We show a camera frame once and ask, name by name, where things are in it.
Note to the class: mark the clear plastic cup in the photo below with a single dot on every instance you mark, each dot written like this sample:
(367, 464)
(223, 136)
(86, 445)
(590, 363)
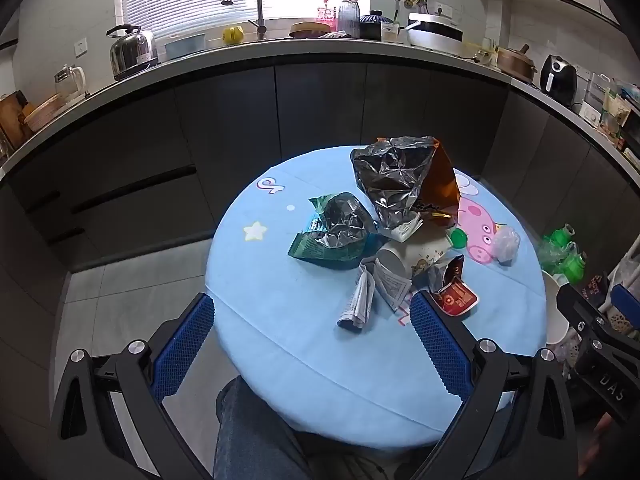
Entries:
(391, 32)

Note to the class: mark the dark red foil wrapper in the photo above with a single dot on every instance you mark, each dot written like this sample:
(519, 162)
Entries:
(450, 270)

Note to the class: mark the green bottle cap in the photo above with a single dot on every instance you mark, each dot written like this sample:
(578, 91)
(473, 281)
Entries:
(459, 239)

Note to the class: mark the green snack packet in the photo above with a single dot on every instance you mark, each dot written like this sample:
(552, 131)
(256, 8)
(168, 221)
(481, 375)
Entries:
(616, 110)

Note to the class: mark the dark dish cloth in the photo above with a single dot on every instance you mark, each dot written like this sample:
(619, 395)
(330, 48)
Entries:
(337, 35)

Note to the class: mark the dark blue ceramic pot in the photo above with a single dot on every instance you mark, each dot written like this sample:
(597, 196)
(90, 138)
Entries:
(375, 25)

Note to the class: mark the copper coloured pot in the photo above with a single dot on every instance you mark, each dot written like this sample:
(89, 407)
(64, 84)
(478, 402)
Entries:
(515, 65)

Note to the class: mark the person's right hand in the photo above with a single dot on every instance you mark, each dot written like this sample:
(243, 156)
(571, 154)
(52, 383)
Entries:
(604, 434)

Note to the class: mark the orange foil snack bag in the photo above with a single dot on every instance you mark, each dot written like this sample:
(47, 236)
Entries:
(395, 175)

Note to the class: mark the kitchen counter with dark cabinets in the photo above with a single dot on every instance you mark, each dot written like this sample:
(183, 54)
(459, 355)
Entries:
(225, 110)

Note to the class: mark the pink dish soap bottle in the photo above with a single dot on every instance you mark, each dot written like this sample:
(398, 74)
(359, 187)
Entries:
(326, 10)

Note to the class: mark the green foil snack bag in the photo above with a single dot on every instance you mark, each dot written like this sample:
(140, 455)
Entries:
(340, 225)

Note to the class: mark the navy blue shopping bag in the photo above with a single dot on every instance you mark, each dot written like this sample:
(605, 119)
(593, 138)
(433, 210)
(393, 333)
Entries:
(595, 286)

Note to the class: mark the pale blue basin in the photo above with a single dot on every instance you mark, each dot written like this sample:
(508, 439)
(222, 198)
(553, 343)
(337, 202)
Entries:
(185, 47)

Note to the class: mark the white trash bin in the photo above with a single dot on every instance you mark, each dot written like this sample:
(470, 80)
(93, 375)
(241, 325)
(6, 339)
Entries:
(555, 310)

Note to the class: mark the beige plastic basket rack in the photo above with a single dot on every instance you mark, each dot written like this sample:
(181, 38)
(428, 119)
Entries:
(616, 285)

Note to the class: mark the glass jar with red lid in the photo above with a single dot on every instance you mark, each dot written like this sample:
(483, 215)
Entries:
(349, 15)

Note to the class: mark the round bamboo basket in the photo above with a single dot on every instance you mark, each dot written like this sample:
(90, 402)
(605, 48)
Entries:
(45, 112)

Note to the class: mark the steel kitchen faucet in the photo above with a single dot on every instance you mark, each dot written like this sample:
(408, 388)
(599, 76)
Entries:
(257, 5)

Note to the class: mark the blue cartoon printed tablecloth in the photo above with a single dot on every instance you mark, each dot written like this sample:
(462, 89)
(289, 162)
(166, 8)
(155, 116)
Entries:
(280, 320)

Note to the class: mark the glass teapot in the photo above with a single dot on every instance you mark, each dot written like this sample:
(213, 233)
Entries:
(70, 82)

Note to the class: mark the black air fryer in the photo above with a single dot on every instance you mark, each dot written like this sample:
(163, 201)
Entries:
(559, 80)

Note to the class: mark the white printed paper cup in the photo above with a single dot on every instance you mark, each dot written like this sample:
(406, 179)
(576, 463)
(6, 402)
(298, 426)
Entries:
(422, 255)

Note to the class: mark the yellow fruit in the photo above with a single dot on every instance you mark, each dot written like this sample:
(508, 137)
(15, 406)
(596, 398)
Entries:
(233, 35)

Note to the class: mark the white wall socket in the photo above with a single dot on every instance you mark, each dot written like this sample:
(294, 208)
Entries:
(82, 47)

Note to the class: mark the stainless steel kettle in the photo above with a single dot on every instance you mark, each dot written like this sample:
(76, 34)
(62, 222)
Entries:
(132, 52)

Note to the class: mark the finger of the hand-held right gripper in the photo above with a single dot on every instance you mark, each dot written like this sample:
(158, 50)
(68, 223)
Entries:
(575, 310)
(627, 301)

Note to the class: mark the wooden cutting board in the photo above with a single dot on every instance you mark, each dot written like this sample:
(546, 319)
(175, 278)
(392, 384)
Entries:
(12, 120)

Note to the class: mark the clear plastic bag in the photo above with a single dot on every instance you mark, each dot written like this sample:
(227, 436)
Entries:
(550, 255)

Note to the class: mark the yellow wrapper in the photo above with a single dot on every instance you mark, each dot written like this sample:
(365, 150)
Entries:
(441, 216)

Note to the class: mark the printed paper leaflet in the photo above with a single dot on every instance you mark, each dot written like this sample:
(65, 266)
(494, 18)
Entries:
(360, 300)

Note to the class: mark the round wooden bowl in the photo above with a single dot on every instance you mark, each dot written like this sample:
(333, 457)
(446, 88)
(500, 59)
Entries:
(310, 30)

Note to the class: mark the white storage box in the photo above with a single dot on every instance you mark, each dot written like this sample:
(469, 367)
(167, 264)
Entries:
(599, 89)

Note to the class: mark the white wall outlet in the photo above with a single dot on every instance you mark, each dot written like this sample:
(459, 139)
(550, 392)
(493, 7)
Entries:
(444, 10)

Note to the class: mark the white electric cooker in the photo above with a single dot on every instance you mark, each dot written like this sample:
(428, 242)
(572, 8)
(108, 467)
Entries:
(434, 32)

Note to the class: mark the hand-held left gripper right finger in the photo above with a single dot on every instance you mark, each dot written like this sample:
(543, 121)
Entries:
(440, 345)

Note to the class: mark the person's leg in jeans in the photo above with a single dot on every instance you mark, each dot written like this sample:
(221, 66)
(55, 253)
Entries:
(250, 435)

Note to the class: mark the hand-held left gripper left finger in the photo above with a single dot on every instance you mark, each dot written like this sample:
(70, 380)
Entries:
(182, 345)

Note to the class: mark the clear plastic wrapper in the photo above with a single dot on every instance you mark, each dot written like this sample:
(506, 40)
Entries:
(505, 245)

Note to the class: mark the white kitchen scale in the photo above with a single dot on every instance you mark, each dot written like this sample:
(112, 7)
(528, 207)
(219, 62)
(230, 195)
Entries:
(591, 114)

